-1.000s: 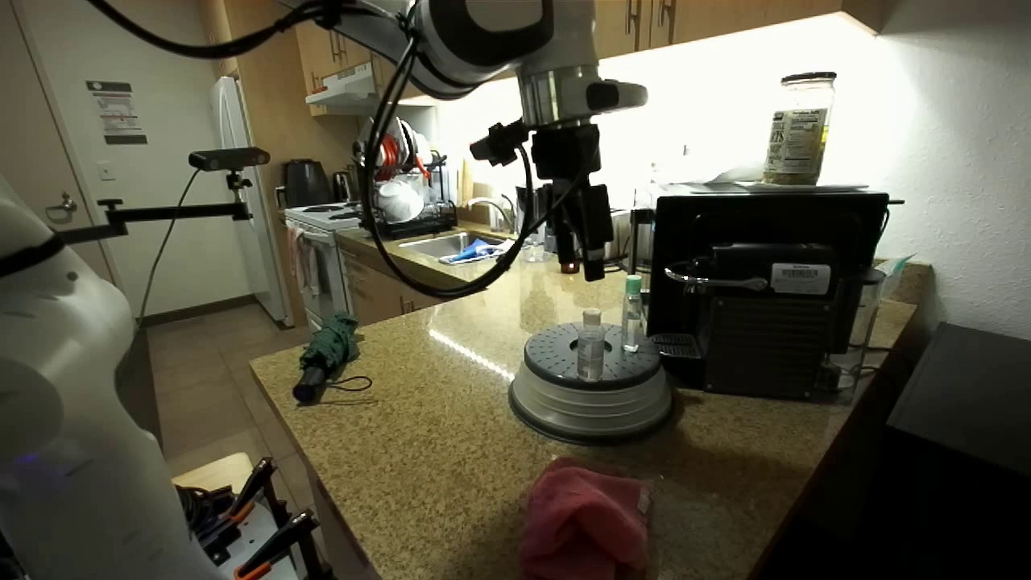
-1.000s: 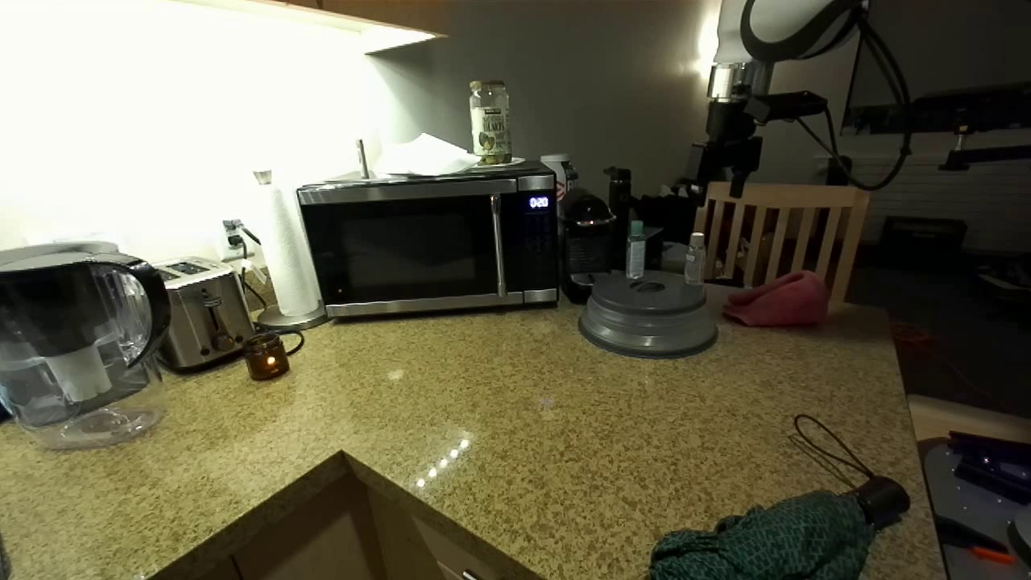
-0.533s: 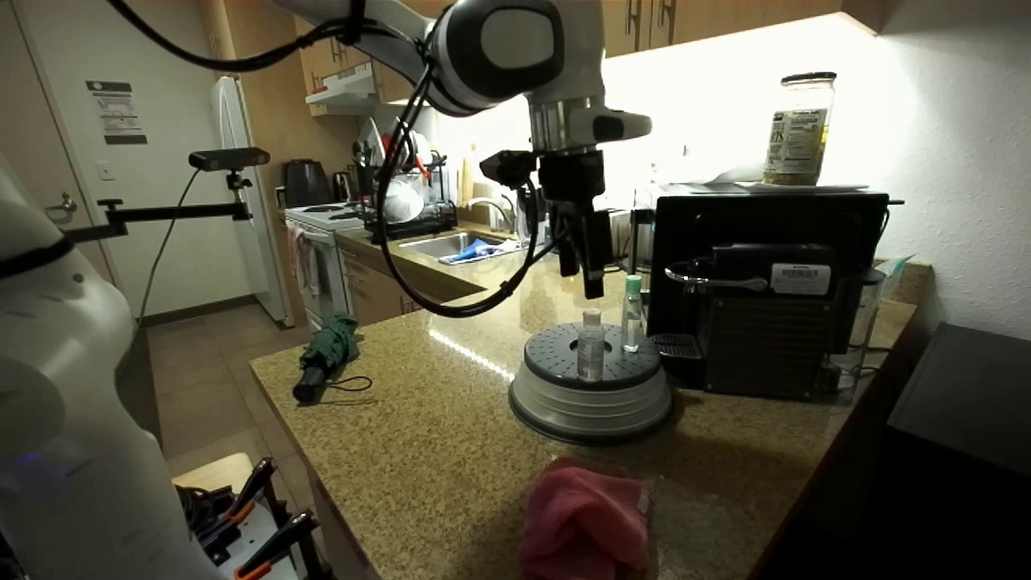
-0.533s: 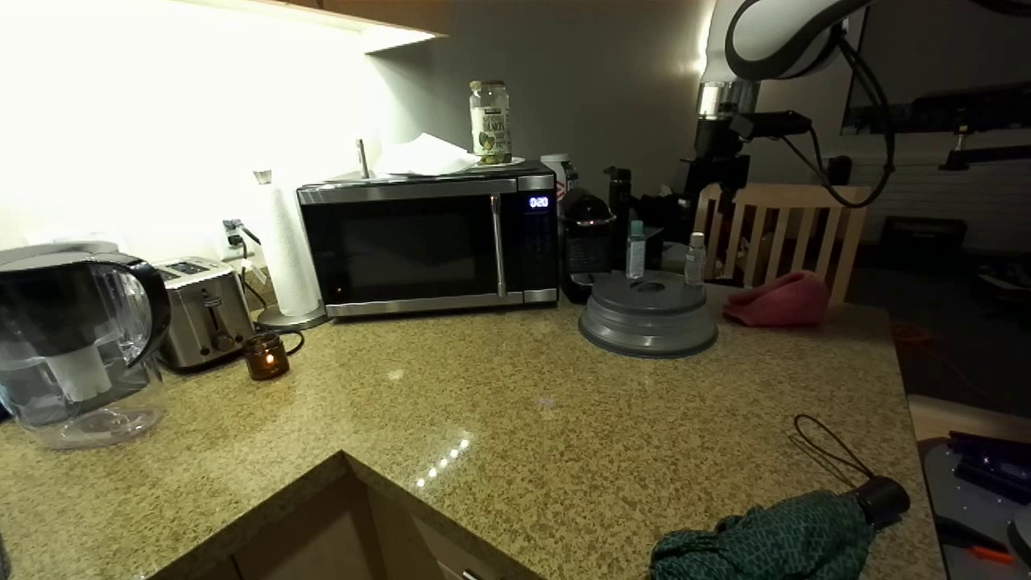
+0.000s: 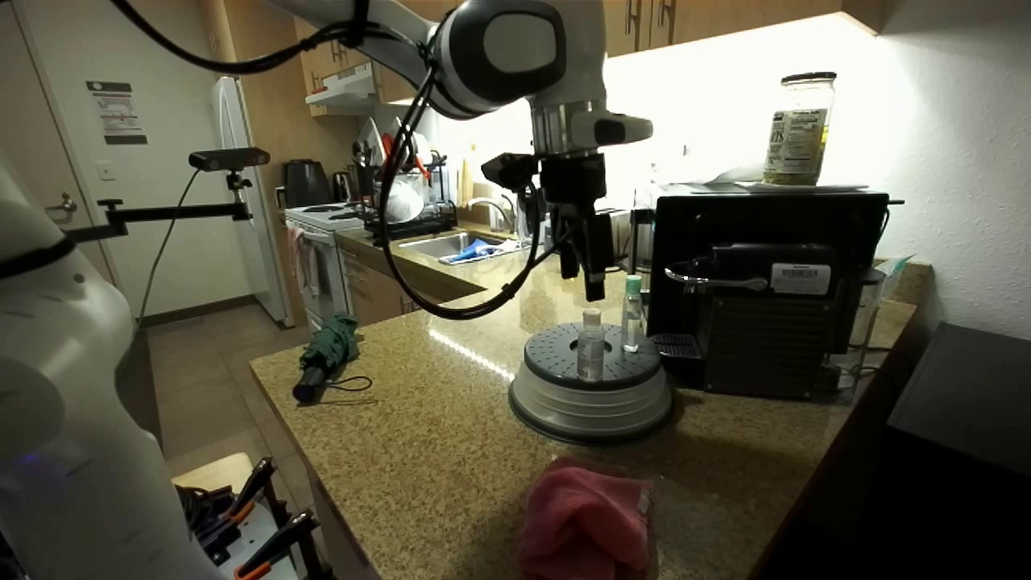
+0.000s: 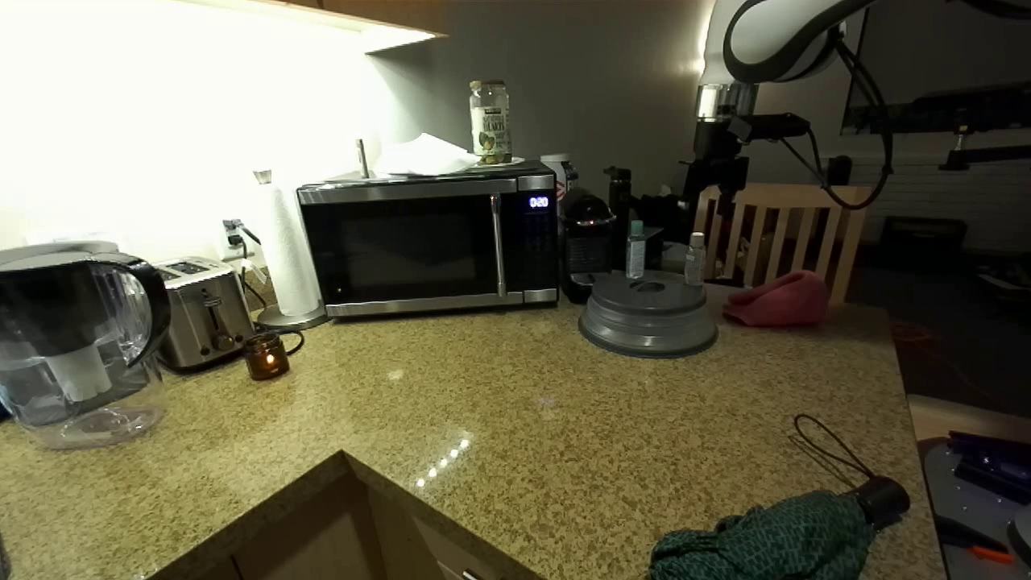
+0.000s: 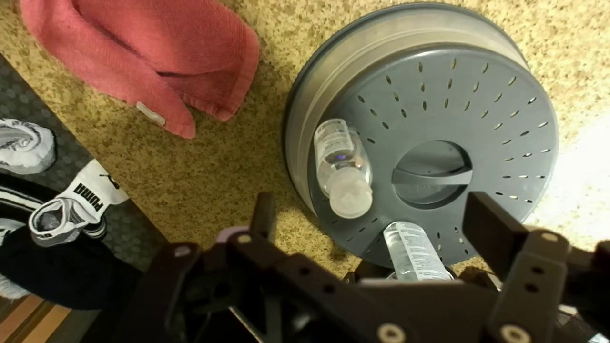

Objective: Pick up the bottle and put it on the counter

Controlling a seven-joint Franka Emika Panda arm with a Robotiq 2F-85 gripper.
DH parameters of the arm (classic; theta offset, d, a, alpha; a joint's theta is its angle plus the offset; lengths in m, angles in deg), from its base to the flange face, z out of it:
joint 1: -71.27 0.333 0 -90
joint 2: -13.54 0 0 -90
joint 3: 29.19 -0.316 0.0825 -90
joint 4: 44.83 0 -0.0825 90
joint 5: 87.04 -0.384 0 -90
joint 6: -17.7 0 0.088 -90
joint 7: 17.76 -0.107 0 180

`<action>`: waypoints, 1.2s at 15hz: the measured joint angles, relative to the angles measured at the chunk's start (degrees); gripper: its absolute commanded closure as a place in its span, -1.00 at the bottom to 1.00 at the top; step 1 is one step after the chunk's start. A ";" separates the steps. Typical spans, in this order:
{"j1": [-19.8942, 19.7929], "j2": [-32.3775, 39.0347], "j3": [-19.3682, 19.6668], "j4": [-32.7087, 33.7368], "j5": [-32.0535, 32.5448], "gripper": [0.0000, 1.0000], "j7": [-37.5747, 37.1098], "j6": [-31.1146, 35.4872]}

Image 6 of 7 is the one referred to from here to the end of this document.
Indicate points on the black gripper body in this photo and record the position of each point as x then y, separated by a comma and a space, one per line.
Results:
719, 151

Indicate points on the tall black bottle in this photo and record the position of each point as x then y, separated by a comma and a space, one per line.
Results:
620, 198

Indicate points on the wooden slatted chair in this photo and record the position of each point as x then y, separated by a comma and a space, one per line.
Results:
793, 196

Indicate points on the pink folded towel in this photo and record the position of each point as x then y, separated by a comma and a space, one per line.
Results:
779, 305

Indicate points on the black coffee machine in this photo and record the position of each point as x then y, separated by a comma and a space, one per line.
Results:
588, 242

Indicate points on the grey vented microwave plate cover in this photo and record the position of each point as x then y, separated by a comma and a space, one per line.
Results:
650, 316

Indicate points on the glass jar with label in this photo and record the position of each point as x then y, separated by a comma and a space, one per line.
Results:
491, 123

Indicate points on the white crumpled paper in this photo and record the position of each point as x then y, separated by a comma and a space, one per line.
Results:
423, 157

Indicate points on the black steel microwave oven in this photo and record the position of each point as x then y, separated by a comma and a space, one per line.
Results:
420, 247

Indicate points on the green folded umbrella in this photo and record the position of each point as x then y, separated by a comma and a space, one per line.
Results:
774, 536

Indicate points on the small metal rod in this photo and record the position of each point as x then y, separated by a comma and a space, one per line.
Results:
367, 159

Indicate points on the grey tool tray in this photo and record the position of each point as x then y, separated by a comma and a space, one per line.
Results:
985, 504

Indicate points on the white paper towel roll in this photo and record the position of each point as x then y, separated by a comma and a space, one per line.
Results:
293, 254

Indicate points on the small amber glass mug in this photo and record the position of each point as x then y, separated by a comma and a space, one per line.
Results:
267, 357

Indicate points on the brown cardboard box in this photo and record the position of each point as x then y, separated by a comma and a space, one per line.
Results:
325, 526

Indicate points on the silver toaster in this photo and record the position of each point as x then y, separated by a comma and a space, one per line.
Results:
205, 316

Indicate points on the clear water filter pitcher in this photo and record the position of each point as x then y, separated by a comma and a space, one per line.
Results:
76, 344

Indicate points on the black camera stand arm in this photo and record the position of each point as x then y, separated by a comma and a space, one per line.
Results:
987, 157

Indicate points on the wall outlet with plug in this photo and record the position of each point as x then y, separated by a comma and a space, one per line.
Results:
237, 239

